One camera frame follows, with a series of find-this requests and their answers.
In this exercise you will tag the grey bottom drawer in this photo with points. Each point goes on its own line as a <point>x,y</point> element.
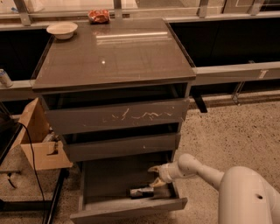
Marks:
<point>106,184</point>

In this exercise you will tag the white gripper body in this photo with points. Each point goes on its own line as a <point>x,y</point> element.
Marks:
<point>165,172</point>

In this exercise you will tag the grey top drawer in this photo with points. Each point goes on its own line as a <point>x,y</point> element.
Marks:
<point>119,116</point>

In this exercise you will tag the black table frame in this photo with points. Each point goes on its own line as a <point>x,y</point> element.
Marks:
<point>9,130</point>

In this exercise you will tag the grey drawer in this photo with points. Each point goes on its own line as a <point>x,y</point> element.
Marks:
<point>106,184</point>
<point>119,116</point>
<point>122,147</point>

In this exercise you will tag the grey middle drawer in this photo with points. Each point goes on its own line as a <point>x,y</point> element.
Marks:
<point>122,147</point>

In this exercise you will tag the silver redbull can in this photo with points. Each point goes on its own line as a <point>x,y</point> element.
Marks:
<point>141,192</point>

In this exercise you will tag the white bowl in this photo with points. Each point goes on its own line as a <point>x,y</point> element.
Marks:
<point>62,30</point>

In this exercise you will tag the grey drawer cabinet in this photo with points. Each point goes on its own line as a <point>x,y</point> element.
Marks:
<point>125,61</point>

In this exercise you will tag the cardboard box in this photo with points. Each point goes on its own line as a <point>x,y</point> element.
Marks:
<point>49,154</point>

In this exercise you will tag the white can on ledge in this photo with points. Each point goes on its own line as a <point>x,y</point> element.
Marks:
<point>5,79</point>

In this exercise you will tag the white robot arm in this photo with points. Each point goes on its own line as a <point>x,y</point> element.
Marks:
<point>245,197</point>

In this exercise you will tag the red chip bag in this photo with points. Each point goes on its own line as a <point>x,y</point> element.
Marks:
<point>98,16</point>

